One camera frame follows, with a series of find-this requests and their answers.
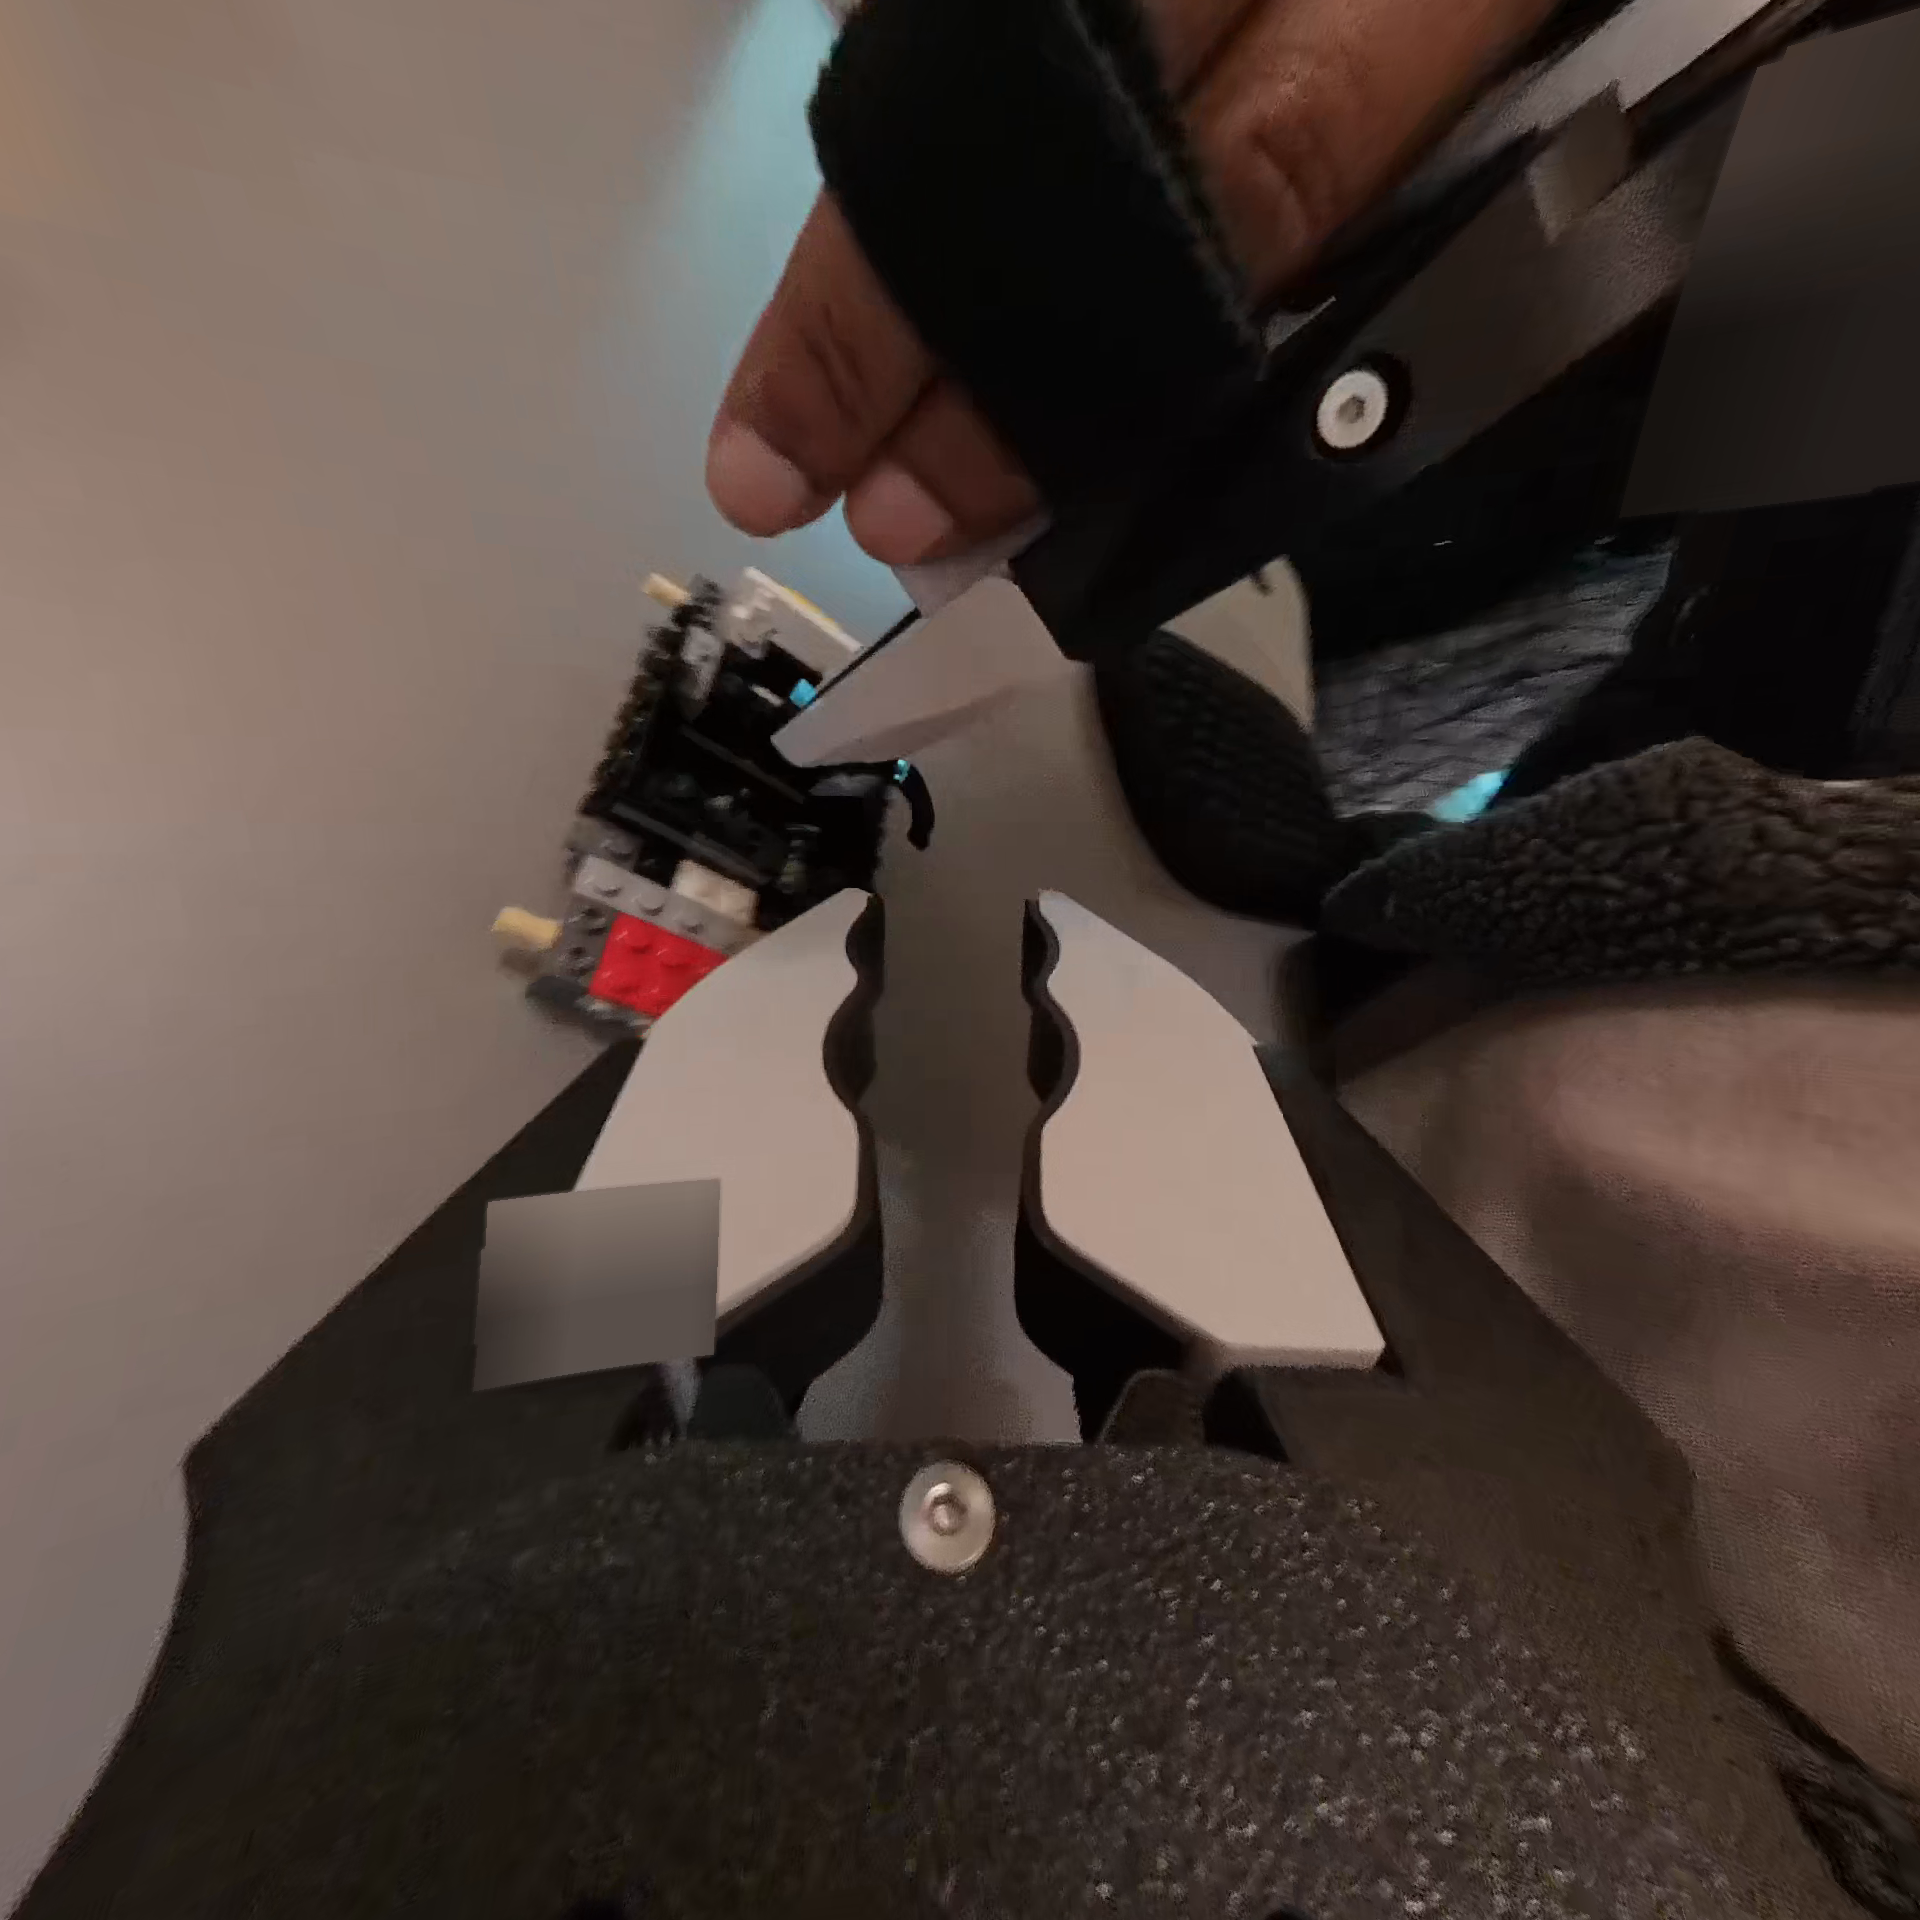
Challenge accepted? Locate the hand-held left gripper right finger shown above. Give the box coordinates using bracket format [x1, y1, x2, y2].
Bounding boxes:
[1020, 891, 1388, 1370]

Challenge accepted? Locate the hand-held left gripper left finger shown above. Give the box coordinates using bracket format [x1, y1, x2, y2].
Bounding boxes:
[579, 886, 888, 1338]

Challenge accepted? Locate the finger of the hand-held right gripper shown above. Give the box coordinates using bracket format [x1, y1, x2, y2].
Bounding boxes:
[769, 576, 1089, 769]
[892, 513, 1055, 617]

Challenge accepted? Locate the toy brick car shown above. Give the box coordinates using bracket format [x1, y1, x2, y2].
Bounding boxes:
[492, 567, 939, 1041]

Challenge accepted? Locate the grey desk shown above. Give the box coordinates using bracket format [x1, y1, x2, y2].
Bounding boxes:
[0, 0, 1320, 1920]

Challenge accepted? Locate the person's right hand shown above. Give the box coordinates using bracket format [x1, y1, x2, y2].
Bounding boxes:
[702, 0, 1520, 563]

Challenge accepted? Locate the beige cloth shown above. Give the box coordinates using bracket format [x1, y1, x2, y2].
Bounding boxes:
[1325, 1003, 1920, 1800]

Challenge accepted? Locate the black fleece jacket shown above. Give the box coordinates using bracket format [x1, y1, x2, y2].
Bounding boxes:
[1320, 477, 1920, 1000]

